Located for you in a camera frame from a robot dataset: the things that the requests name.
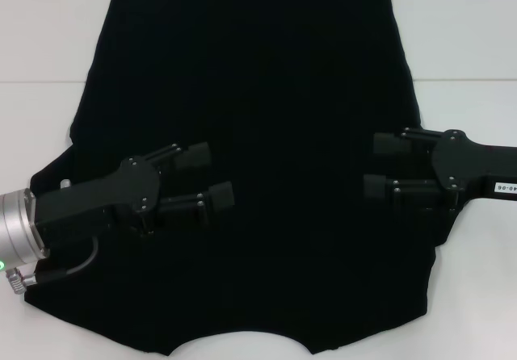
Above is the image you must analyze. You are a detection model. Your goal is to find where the left arm gripper cable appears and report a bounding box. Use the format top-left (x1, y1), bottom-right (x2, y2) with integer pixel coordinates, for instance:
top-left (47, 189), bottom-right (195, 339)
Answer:
top-left (5, 234), bottom-right (100, 295)

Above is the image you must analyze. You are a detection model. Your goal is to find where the black t-shirt with FREE print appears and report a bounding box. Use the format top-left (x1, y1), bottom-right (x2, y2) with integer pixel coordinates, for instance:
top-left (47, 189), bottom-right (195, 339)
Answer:
top-left (23, 0), bottom-right (474, 349)

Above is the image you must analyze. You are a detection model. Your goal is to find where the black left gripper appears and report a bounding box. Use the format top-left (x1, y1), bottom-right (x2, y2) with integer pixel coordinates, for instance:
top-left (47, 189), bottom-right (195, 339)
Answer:
top-left (34, 140), bottom-right (237, 258)

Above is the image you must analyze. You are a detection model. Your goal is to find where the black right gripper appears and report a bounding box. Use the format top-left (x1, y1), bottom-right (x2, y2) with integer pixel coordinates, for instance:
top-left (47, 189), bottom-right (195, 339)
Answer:
top-left (362, 127), bottom-right (517, 216)

